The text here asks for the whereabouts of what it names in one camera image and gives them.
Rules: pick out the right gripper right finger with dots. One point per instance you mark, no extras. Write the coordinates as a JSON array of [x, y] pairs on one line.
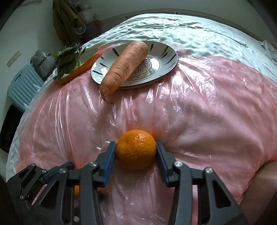
[[216, 205]]

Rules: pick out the tangerine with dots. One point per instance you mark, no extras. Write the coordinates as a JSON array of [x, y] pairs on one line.
[[76, 191], [135, 150]]

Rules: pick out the carrot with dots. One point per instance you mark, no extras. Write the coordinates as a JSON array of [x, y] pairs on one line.
[[122, 68]]

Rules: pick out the green leafy vegetable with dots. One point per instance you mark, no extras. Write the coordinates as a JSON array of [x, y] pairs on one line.
[[68, 60]]

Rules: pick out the orange rimmed plate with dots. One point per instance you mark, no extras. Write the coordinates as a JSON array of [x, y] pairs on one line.
[[87, 59]]

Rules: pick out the grey printed bag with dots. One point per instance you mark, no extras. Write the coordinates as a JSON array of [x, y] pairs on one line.
[[43, 63]]

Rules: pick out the light blue suitcase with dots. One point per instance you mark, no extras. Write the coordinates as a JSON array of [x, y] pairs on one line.
[[24, 86]]

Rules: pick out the brown hanging coat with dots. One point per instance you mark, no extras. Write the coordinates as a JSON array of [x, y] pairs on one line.
[[66, 21]]

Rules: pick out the pink plastic sheet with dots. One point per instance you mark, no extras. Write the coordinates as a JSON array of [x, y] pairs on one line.
[[208, 111]]

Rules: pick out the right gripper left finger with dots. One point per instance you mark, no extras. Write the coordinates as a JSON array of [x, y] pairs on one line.
[[56, 203]]

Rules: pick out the white bed duvet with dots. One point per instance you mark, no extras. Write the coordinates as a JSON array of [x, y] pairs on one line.
[[189, 34]]

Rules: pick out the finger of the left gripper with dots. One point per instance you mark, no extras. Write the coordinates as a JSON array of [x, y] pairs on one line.
[[50, 173], [28, 179]]

